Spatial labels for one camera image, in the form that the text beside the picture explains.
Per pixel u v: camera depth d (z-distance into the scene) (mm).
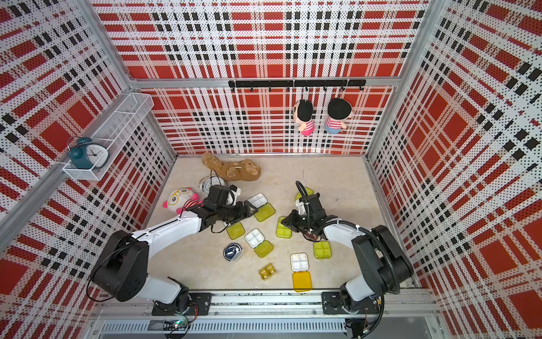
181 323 694
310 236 891
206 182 1033
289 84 884
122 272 429
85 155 615
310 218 704
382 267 438
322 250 859
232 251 855
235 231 866
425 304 750
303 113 937
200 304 738
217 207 695
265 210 991
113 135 784
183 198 953
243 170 1024
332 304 717
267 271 804
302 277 787
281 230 909
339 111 932
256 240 884
